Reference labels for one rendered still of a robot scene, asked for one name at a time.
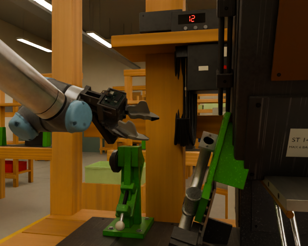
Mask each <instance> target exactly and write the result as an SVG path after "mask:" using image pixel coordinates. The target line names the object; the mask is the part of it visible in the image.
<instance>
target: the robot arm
mask: <svg viewBox="0 0 308 246"><path fill-rule="evenodd" d="M0 90H1V91H3V92H4V93H5V94H7V95H8V96H10V97H11V98H13V99H14V100H16V101H17V102H19V103H20V104H21V105H23V106H22V107H21V108H20V110H19V111H18V112H16V113H15V115H14V116H13V118H12V119H11V120H10V121H9V124H8V125H9V128H10V130H11V131H12V132H13V133H14V134H15V135H16V136H18V137H19V138H21V139H23V140H26V141H32V140H34V139H35V138H36V136H38V135H39V133H40V132H69V133H74V132H83V131H85V130H87V129H88V128H89V126H90V124H91V122H93V123H94V125H95V126H96V128H97V129H98V131H99V132H100V133H101V135H102V136H103V138H104V139H105V141H106V142H107V143H108V144H114V143H115V141H116V140H117V138H118V137H121V138H125V139H132V140H140V141H148V140H149V138H148V137H147V136H145V135H144V134H139V133H138V132H137V131H136V127H135V125H134V123H133V122H132V121H127V122H126V123H125V122H123V121H122V120H123V119H125V118H126V114H127V115H128V116H129V117H130V118H131V119H143V120H150V121H155V120H159V116H157V115H156V114H154V113H152V112H150V111H149V108H148V105H147V103H146V102H145V101H140V102H139V103H138V104H137V105H127V104H128V99H127V93H126V92H123V91H119V90H116V89H113V88H108V89H107V90H103V91H104V92H103V91H102V92H103V93H97V92H94V91H92V90H91V86H88V85H86V86H85V88H80V87H77V86H74V85H71V84H68V83H65V82H61V81H58V80H56V79H54V78H48V77H44V76H43V75H41V74H40V73H39V72H38V71H37V70H36V69H34V68H33V67H32V66H31V65H30V64H28V63H27V62H26V61H25V60H24V59H23V58H21V57H20V56H19V55H18V54H17V53H16V52H14V51H13V50H12V49H11V48H10V47H9V46H7V45H6V44H5V43H4V42H3V41H2V40H0ZM107 93H108V94H107Z"/></svg>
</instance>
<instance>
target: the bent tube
mask: <svg viewBox="0 0 308 246"><path fill-rule="evenodd" d="M217 139H218V135H217V134H213V133H210V132H206V131H203V134H202V137H201V140H200V143H199V146H198V147H199V148H200V152H199V156H198V161H197V165H196V168H195V172H194V176H193V179H192V183H191V186H190V187H192V186H193V187H197V188H199V189H200V190H201V187H202V183H203V180H204V176H205V172H206V169H207V166H208V162H209V159H210V156H211V152H214V150H215V147H216V143H217ZM193 218H194V217H186V216H185V215H184V214H183V213H182V216H181V219H180V223H179V226H178V227H180V228H182V229H185V230H188V231H190V229H191V225H192V222H193Z"/></svg>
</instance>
